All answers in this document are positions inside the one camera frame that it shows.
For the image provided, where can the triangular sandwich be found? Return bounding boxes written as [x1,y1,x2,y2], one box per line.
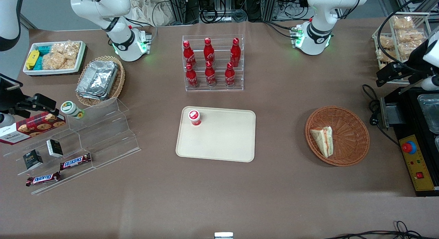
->
[310,126,334,158]

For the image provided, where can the round brown wicker basket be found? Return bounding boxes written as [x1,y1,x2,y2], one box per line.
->
[305,106,370,167]

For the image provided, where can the oval light wicker basket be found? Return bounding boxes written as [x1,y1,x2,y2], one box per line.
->
[75,56,126,107]

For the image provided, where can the beige plastic tray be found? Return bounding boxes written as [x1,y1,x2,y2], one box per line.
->
[176,106,257,163]

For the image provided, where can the red tartan cookie box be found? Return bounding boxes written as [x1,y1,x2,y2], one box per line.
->
[0,111,66,145]

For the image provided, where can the steel pan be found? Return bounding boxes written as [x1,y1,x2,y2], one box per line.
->
[417,94,439,134]

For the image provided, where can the bagged fried snack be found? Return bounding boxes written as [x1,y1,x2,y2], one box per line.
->
[397,29,426,44]
[376,49,399,70]
[392,16,416,31]
[398,42,419,60]
[378,36,395,49]

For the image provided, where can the small black carton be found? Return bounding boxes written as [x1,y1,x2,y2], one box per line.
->
[46,139,64,158]
[23,149,44,170]

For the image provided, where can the black countertop machine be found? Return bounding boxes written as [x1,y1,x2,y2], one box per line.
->
[380,85,439,197]

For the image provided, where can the green lidded yogurt cup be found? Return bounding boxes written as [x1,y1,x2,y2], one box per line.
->
[61,101,85,120]

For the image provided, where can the yellow snack packet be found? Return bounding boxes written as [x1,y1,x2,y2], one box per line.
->
[26,50,40,70]

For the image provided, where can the teal snack packet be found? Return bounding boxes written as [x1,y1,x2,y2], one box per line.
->
[34,45,52,70]

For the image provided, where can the white rectangular snack bin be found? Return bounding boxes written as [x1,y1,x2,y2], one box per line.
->
[23,41,86,76]

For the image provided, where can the brown Snickers bar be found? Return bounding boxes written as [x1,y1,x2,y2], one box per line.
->
[60,153,92,171]
[26,171,61,187]

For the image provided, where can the clear bag rice crackers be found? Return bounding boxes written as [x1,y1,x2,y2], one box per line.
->
[43,41,81,70]

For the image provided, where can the stack of foil trays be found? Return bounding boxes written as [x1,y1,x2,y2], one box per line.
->
[76,60,119,101]

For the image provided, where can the clear acrylic step shelf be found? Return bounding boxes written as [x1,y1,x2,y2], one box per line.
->
[3,97,141,195]

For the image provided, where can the beige crumpled cloth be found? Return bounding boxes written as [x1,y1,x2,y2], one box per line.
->
[129,0,172,27]

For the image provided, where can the red lidded cup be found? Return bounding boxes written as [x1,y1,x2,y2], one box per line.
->
[188,110,202,127]

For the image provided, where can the red cola bottle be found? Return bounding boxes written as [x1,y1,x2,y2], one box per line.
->
[204,38,216,63]
[205,61,217,87]
[183,40,197,68]
[224,62,236,88]
[230,38,241,68]
[185,63,199,88]

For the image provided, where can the clear acrylic bottle rack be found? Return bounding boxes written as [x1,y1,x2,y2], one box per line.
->
[182,34,245,92]

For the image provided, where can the dark right wrist camera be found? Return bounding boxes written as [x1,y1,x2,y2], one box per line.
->
[14,93,57,118]

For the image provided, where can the dark wrist camera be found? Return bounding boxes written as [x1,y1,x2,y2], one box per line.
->
[376,62,424,87]
[14,93,57,118]

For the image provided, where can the dark left wrist camera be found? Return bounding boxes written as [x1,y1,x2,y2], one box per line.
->
[376,62,424,87]

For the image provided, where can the black power cable with plug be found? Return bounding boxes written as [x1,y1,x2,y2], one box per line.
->
[362,84,401,146]

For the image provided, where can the white wire basket rack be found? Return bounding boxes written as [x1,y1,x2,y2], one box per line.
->
[372,12,431,84]

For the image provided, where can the black floor cables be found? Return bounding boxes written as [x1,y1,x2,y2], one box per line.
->
[324,221,439,239]

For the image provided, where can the black left arm base cables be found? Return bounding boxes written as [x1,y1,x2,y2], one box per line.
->
[262,21,299,39]

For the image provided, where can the black right arm base cable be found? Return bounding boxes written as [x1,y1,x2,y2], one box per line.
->
[124,17,158,46]

